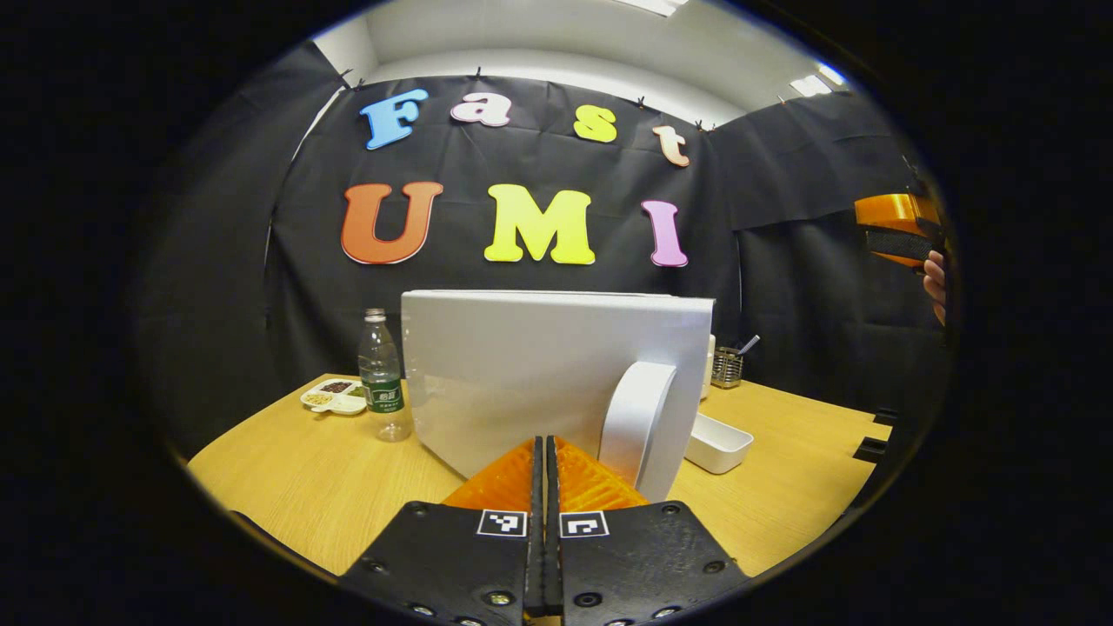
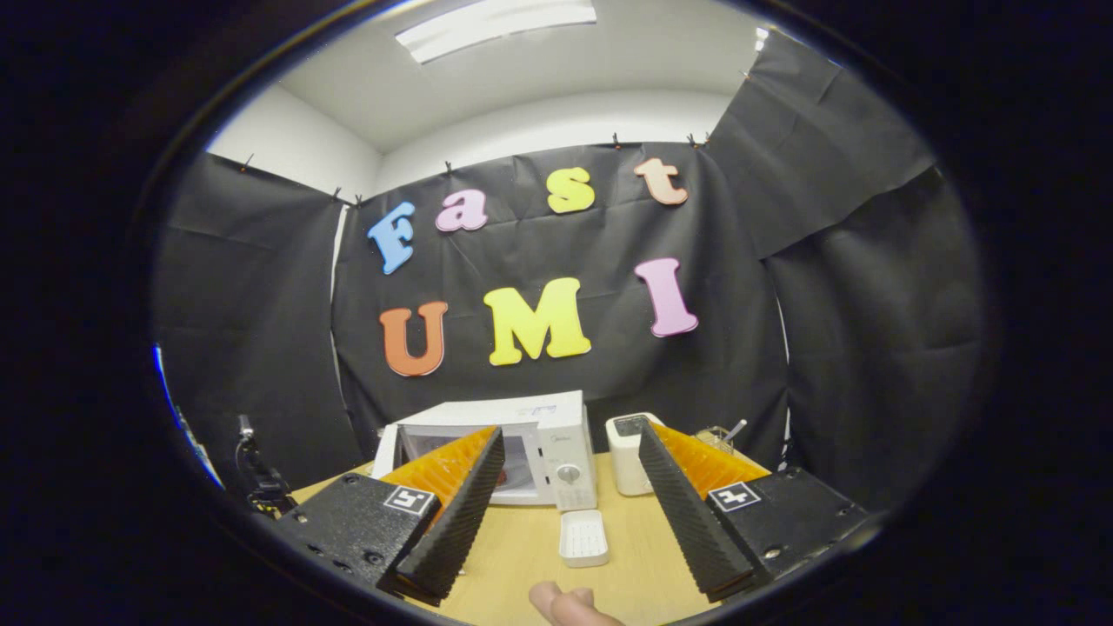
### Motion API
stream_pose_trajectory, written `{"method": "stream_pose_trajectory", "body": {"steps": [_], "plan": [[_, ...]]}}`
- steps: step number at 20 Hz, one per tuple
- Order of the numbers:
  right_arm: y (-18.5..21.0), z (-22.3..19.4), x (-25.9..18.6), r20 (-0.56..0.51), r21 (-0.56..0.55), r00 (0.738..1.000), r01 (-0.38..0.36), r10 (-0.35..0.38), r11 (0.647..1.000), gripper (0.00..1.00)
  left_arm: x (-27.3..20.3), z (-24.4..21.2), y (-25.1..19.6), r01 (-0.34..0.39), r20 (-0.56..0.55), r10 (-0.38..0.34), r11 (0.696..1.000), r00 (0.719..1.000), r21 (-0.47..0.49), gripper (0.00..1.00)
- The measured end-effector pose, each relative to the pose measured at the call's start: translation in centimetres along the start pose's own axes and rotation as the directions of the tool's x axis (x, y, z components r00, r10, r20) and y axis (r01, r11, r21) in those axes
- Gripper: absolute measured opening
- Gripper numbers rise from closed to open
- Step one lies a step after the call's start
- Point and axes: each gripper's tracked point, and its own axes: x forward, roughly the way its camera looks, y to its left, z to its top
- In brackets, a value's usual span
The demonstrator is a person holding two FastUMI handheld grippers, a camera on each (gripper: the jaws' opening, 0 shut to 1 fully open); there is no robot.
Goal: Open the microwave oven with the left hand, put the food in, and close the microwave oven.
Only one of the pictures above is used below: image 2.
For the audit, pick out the small ceiling light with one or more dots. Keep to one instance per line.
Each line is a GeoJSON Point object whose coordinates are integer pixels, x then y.
{"type": "Point", "coordinates": [761, 37]}

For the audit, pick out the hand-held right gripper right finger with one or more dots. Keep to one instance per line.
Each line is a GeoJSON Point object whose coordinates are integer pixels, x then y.
{"type": "Point", "coordinates": [691, 522]}

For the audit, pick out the long ceiling light panel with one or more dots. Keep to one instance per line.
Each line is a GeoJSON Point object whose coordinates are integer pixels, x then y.
{"type": "Point", "coordinates": [496, 26]}

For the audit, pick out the white toaster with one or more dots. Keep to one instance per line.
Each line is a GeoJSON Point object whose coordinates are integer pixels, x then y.
{"type": "Point", "coordinates": [626, 465]}

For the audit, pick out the white microwave oven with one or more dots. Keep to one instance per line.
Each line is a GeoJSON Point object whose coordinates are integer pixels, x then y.
{"type": "Point", "coordinates": [561, 435]}

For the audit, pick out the white spoon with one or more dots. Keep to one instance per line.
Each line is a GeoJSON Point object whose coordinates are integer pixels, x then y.
{"type": "Point", "coordinates": [736, 430]}

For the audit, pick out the clear glass jar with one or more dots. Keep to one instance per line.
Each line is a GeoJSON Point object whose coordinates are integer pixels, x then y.
{"type": "Point", "coordinates": [717, 437]}

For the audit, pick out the white plastic tray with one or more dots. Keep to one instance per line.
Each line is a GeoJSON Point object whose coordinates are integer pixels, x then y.
{"type": "Point", "coordinates": [583, 539]}

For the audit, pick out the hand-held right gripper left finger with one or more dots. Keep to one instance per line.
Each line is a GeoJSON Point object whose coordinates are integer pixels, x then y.
{"type": "Point", "coordinates": [461, 522]}

